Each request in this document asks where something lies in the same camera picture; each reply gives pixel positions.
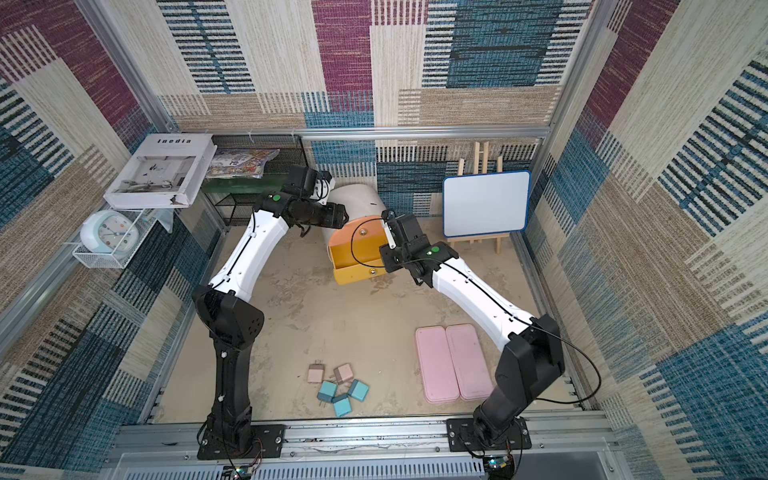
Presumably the blue plug left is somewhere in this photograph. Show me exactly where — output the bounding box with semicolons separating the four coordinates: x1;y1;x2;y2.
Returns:
317;381;338;403

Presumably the white magazine box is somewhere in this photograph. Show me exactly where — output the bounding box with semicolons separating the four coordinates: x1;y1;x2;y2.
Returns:
103;134;217;210

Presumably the blue framed whiteboard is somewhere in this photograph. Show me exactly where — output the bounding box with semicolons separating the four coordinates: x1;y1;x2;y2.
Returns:
442;170;532;239

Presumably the wooden easel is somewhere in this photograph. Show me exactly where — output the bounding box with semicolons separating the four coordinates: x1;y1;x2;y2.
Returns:
443;141;509;255

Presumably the blue plug middle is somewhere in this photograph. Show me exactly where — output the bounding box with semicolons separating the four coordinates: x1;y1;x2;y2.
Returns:
332;393;352;417

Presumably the white round drawer cabinet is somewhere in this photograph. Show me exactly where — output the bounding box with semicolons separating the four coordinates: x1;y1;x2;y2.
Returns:
322;184;385;248

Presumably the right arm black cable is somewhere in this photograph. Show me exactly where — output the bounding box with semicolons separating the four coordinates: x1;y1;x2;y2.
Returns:
349;217;603;406

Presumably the colourful snack bag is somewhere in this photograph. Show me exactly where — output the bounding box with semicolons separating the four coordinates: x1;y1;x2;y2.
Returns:
206;148;280;179

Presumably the pink case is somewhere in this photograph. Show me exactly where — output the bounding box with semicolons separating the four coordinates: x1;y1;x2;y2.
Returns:
415;324;494;404

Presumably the clear wire basket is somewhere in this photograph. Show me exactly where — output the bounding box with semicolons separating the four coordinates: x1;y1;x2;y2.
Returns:
65;209;174;269

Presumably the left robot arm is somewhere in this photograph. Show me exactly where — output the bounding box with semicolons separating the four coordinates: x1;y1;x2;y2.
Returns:
193;193;349;457

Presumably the pink plug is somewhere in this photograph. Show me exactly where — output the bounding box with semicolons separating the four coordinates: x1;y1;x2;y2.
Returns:
307;363;325;384
333;363;355;384

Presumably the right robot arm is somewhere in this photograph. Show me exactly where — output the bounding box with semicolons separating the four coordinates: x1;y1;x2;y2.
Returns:
379;209;565;446

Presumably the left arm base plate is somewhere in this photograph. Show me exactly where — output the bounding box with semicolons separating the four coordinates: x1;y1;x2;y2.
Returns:
197;422;286;461

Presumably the blue plug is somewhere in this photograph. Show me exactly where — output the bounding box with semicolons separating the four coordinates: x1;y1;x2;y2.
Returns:
332;393;352;417
317;381;338;403
347;379;370;402

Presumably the green book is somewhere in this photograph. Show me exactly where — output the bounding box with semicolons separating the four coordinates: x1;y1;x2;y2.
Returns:
202;175;288;195

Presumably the white alarm clock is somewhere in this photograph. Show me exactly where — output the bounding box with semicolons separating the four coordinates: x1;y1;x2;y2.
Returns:
79;210;141;256

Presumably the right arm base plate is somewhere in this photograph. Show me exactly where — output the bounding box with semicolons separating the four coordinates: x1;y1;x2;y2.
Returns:
445;417;532;455

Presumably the yellow drawer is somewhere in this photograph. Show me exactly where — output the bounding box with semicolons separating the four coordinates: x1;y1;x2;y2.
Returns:
328;228;387;285

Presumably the blue plug right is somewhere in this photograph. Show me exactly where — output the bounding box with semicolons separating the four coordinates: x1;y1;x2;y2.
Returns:
347;379;370;402

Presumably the black wire shelf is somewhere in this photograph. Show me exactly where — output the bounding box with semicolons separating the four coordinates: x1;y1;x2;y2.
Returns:
202;134;314;227

